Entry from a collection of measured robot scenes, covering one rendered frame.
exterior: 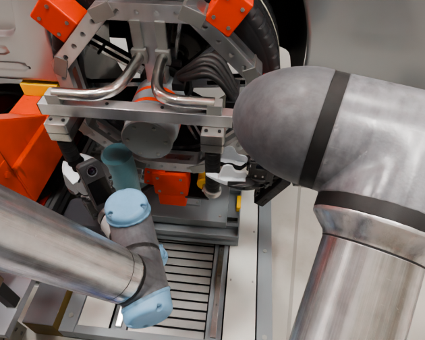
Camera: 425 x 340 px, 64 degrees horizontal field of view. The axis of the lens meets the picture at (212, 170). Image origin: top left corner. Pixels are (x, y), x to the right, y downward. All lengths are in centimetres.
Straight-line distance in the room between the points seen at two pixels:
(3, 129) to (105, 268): 75
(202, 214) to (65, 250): 109
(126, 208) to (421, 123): 44
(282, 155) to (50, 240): 25
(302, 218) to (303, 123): 149
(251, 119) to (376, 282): 17
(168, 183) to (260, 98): 88
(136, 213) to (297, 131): 35
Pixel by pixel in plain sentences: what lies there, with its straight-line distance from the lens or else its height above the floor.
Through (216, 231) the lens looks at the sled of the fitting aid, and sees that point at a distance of 150.
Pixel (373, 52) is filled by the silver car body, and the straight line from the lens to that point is 114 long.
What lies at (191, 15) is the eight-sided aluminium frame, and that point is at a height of 110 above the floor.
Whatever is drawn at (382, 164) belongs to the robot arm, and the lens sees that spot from 29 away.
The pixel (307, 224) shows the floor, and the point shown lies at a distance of 176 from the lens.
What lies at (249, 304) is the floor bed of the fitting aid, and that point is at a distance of 144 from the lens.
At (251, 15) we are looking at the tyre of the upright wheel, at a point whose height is 107.
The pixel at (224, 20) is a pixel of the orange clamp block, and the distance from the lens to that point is 81.
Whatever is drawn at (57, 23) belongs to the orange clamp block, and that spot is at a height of 107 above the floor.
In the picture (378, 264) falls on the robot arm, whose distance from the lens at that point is 30.
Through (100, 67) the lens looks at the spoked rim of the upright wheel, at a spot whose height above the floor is 84.
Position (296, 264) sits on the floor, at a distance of 163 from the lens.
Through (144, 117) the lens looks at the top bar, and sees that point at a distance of 74.
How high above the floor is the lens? 142
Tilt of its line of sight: 48 degrees down
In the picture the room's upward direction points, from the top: straight up
